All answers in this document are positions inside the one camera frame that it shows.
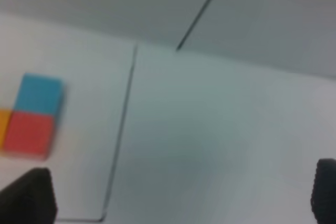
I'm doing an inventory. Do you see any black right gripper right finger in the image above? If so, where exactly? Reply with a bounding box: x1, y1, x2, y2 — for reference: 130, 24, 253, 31
310, 158, 335, 224

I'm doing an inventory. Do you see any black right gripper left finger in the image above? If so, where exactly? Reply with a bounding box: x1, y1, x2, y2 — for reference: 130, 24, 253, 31
1, 168, 57, 224

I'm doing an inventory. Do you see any template red cube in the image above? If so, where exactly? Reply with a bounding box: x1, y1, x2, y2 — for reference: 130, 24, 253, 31
3, 111, 56, 159

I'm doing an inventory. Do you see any template orange cube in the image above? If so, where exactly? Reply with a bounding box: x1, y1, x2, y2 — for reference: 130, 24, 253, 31
0, 109, 12, 148

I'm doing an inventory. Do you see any template blue cube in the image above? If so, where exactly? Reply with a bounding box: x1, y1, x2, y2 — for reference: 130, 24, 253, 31
14, 73, 64, 116

